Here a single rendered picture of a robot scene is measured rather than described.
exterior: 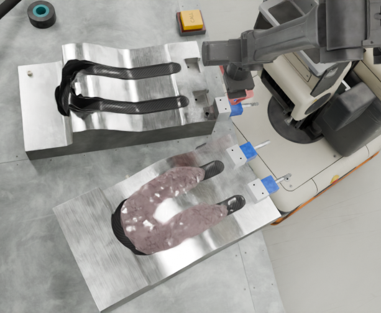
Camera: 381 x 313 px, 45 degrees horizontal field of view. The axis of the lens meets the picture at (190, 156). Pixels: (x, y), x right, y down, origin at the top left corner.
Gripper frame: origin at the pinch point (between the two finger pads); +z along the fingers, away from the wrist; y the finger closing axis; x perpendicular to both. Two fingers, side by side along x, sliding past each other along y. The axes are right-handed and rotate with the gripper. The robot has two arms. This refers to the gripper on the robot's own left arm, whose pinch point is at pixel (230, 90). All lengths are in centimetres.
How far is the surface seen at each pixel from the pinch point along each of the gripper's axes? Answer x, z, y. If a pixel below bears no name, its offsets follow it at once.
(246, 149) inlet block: 1.6, 5.5, 15.3
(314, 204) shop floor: 55, 92, 13
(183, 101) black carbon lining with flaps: -12.6, 3.9, -0.6
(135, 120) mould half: -26.2, 3.8, 3.1
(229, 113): 0.4, 8.1, 2.7
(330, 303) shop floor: 48, 92, 56
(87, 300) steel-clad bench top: -45, 12, 45
